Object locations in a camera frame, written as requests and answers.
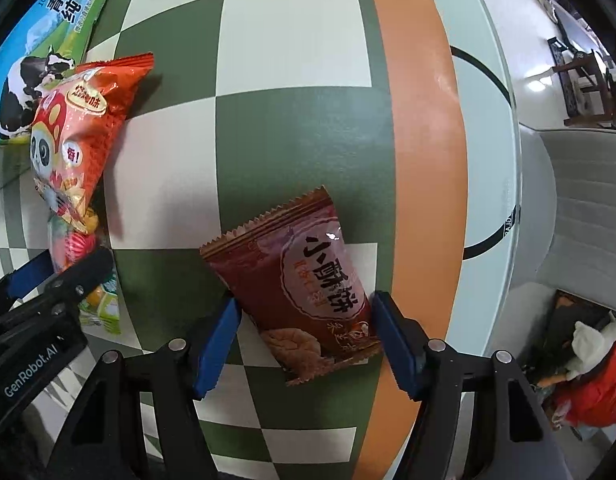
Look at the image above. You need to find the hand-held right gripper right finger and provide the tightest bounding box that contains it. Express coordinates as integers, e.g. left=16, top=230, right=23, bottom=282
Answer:
left=369, top=290, right=573, bottom=480

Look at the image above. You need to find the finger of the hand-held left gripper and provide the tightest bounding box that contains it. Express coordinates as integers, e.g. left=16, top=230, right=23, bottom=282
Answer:
left=36, top=246, right=115, bottom=314
left=0, top=251, right=54, bottom=307

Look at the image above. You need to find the pink striped candy packet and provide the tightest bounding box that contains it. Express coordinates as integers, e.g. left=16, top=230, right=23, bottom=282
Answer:
left=48, top=207, right=99, bottom=273

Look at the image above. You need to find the dark bag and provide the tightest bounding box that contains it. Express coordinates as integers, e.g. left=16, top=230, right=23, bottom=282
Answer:
left=528, top=291, right=615, bottom=377

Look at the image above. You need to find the orange panda snack bag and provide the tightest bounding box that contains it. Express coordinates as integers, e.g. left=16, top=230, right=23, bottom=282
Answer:
left=29, top=52, right=155, bottom=234

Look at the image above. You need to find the blue green milk carton box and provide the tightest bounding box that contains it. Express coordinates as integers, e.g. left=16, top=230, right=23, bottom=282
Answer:
left=0, top=0, right=129, bottom=143

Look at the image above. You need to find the brown biscuit packet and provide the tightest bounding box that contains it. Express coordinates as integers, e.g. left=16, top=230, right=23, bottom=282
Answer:
left=199, top=185, right=383, bottom=387

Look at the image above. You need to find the dark wooden chair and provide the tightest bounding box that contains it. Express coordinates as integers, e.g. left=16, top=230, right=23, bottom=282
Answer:
left=547, top=35, right=616, bottom=129

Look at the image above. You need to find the red plastic bag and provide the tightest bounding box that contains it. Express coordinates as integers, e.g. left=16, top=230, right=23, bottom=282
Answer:
left=552, top=362, right=616, bottom=432

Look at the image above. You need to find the green yellow candy packet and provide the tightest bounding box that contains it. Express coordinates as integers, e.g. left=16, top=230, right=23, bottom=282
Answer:
left=80, top=272, right=122, bottom=336

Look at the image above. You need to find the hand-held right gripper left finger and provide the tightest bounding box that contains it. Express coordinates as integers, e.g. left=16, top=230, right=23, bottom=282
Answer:
left=45, top=296, right=245, bottom=480

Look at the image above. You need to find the white cloth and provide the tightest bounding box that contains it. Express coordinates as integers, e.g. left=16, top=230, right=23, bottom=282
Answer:
left=567, top=316, right=616, bottom=377

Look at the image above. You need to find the grey sofa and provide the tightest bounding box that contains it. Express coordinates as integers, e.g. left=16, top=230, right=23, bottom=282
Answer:
left=508, top=126, right=616, bottom=313

